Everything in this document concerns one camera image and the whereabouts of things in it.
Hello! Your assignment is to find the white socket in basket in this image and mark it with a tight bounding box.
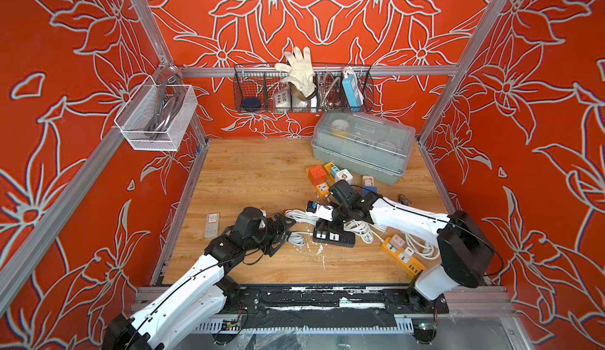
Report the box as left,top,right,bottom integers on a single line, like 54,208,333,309
272,87,291,110

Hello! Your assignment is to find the white teal plug adapter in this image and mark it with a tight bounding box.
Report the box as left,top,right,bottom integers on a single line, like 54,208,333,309
334,169,353,184

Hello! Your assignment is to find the yellow power strip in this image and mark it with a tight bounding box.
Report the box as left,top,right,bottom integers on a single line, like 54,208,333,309
381,235,426,278
315,163,340,197

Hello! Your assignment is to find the dark round item in basket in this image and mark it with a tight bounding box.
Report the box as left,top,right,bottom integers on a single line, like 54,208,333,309
241,96,262,112

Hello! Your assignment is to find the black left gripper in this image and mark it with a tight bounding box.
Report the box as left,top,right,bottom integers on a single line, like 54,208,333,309
244,213,297,255

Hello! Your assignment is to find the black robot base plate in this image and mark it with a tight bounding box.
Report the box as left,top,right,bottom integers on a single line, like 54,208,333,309
223,283,449,315

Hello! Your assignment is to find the white work glove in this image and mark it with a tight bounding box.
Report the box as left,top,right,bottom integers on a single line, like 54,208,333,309
274,47,316,100

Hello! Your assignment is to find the aluminium frame post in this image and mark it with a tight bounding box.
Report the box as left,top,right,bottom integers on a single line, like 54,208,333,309
130,0,174,66

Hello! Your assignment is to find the orange-red cube adapter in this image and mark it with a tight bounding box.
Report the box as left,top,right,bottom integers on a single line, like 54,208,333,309
306,165,327,186

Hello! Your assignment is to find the black power strip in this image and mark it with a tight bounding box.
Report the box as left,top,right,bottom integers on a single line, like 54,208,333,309
312,219,356,248

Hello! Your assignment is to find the small transparent plastic card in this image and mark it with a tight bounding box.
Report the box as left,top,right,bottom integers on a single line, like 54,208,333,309
204,212,220,239

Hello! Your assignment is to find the grey plastic storage box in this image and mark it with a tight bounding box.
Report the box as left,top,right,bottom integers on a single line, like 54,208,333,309
311,112,416,186

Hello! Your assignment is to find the blue cube adapter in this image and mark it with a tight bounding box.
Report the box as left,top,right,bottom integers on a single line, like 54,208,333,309
362,186,377,196

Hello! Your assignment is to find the blue power bank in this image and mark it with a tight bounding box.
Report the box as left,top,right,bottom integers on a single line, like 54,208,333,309
342,66,364,112

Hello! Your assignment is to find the black wire wall basket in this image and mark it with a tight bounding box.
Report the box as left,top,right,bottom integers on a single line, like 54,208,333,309
233,63,375,114

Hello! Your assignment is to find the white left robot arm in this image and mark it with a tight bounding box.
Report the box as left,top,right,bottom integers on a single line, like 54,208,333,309
102,207,296,349

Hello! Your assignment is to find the white wire wall basket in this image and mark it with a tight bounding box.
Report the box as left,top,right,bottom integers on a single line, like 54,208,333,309
114,77,197,152

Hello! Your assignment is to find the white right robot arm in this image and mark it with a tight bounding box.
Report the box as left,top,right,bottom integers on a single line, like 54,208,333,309
329,180,497,303

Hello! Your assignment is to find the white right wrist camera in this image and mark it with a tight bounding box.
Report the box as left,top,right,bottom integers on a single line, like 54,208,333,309
306,200,334,222

